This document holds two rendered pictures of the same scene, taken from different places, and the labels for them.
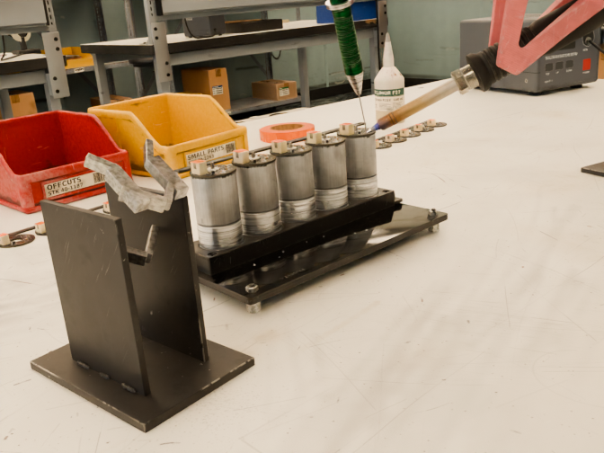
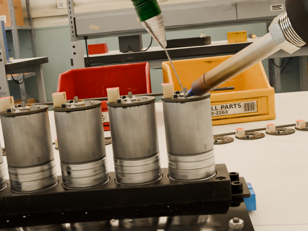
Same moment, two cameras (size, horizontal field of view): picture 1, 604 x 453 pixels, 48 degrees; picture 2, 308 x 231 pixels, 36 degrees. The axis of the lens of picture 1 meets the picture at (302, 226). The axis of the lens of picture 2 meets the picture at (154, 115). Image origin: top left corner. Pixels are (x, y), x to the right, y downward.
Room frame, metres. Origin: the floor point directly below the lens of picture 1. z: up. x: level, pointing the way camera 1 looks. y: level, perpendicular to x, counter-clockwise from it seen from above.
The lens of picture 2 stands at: (0.25, -0.20, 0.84)
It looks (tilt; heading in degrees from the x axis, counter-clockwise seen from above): 10 degrees down; 45
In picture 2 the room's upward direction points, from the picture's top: 5 degrees counter-clockwise
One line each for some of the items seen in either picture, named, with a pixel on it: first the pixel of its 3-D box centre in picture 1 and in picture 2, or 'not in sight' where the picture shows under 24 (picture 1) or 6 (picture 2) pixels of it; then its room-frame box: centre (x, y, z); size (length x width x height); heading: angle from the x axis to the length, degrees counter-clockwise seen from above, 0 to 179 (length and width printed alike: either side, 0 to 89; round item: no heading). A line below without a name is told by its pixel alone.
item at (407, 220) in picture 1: (318, 245); (82, 222); (0.38, -0.01, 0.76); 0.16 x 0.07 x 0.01; 131
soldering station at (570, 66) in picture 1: (527, 52); not in sight; (0.97, -0.33, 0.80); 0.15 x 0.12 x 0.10; 26
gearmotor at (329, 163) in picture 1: (327, 179); (135, 146); (0.41, -0.02, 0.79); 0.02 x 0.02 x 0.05
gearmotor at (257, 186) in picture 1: (257, 200); (30, 154); (0.38, 0.02, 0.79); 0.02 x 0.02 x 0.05
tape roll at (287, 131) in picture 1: (287, 132); not in sight; (0.74, 0.01, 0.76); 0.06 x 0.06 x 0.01
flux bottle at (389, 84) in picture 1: (388, 78); not in sight; (0.78, -0.11, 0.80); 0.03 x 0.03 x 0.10
